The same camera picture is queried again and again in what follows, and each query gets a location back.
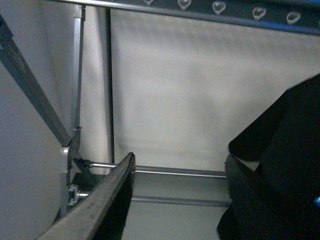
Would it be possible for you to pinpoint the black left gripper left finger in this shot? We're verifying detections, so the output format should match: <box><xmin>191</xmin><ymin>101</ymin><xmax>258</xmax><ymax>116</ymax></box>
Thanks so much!
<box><xmin>38</xmin><ymin>152</ymin><xmax>136</xmax><ymax>240</ymax></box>

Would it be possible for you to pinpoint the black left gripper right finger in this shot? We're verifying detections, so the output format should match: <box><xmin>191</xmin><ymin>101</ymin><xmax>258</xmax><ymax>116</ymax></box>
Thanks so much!
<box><xmin>225</xmin><ymin>154</ymin><xmax>259</xmax><ymax>218</ymax></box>

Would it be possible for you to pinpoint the black garment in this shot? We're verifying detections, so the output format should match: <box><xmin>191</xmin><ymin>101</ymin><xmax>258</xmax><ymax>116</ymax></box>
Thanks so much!
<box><xmin>217</xmin><ymin>75</ymin><xmax>320</xmax><ymax>240</ymax></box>

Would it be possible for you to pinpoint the grey metal drying rack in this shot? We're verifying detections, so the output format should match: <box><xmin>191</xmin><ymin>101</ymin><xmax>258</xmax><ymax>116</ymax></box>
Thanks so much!
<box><xmin>0</xmin><ymin>0</ymin><xmax>320</xmax><ymax>218</ymax></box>

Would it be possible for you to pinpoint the grey backdrop stand pole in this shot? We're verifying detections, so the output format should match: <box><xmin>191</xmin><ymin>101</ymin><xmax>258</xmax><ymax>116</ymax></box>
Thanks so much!
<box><xmin>98</xmin><ymin>8</ymin><xmax>115</xmax><ymax>164</ymax></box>

